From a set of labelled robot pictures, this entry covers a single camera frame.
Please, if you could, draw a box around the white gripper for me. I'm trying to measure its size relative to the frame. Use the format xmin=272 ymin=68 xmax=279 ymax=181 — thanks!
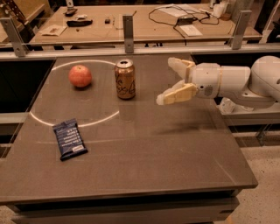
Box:
xmin=156 ymin=57 xmax=221 ymax=105

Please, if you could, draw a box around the orange soda can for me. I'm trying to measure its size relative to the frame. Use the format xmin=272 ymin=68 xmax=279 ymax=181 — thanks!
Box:
xmin=115 ymin=59 xmax=136 ymax=100

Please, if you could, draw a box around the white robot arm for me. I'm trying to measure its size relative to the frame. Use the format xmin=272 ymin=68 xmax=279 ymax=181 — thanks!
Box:
xmin=157 ymin=56 xmax=280 ymax=109

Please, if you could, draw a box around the clear sanitizer bottle left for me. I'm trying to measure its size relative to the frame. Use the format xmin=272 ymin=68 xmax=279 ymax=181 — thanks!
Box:
xmin=219 ymin=97 xmax=235 ymax=114

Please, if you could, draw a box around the black power adapter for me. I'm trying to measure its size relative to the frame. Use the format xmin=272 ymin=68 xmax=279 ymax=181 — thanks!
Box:
xmin=177 ymin=17 xmax=196 ymax=25

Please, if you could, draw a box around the white paper sheet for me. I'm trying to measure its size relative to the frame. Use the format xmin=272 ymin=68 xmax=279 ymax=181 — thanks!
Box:
xmin=157 ymin=3 xmax=200 ymax=18

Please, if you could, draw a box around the red apple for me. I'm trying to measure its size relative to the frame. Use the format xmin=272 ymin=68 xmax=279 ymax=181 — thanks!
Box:
xmin=68 ymin=65 xmax=92 ymax=88

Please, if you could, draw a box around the black device on desk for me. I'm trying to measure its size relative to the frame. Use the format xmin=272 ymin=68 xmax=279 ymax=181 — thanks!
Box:
xmin=66 ymin=20 xmax=93 ymax=27

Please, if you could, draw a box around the blue snack bar wrapper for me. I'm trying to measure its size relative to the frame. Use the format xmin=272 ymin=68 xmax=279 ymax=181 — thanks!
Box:
xmin=52 ymin=119 xmax=88 ymax=161

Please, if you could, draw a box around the black tool at back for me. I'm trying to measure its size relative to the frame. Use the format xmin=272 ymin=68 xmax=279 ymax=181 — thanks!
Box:
xmin=65 ymin=0 xmax=77 ymax=17

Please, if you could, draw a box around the paper envelope on desk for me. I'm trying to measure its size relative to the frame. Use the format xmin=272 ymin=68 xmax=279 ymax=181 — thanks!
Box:
xmin=40 ymin=24 xmax=66 ymax=37

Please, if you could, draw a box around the white envelope near cable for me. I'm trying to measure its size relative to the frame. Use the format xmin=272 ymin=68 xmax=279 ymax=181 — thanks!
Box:
xmin=179 ymin=24 xmax=202 ymax=37

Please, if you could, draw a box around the right metal rail bracket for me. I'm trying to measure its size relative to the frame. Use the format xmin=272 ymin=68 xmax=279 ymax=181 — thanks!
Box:
xmin=229 ymin=10 xmax=252 ymax=50

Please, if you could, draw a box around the metal rail bracket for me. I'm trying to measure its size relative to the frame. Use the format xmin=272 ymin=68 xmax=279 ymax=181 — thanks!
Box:
xmin=229 ymin=10 xmax=252 ymax=50
xmin=0 ymin=17 xmax=28 ymax=57
xmin=122 ymin=15 xmax=134 ymax=53

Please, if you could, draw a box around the black cable on desk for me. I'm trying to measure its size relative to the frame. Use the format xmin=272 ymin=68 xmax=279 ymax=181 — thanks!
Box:
xmin=147 ymin=4 xmax=221 ymax=39

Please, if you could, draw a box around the horizontal metal rail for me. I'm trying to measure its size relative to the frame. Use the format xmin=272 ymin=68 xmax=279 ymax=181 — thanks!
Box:
xmin=0 ymin=43 xmax=280 ymax=61

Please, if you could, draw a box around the middle metal rail bracket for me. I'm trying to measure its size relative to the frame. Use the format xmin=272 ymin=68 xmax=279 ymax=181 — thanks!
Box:
xmin=122 ymin=15 xmax=134 ymax=53

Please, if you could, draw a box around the left metal rail bracket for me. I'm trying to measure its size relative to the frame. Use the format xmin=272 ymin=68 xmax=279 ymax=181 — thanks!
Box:
xmin=0 ymin=17 xmax=28 ymax=57

